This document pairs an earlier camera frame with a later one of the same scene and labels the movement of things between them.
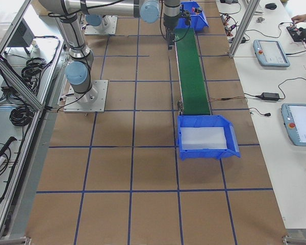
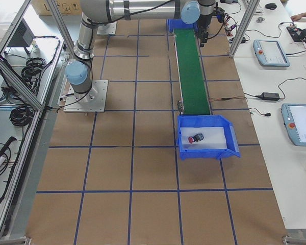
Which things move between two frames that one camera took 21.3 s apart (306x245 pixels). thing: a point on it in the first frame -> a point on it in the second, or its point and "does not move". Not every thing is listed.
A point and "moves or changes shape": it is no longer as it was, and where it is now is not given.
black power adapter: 272,96 does not move
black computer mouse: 272,6 does not move
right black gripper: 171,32 -> 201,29
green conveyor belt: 194,96 does not move
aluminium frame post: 251,10 does not move
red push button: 198,10 moves or changes shape
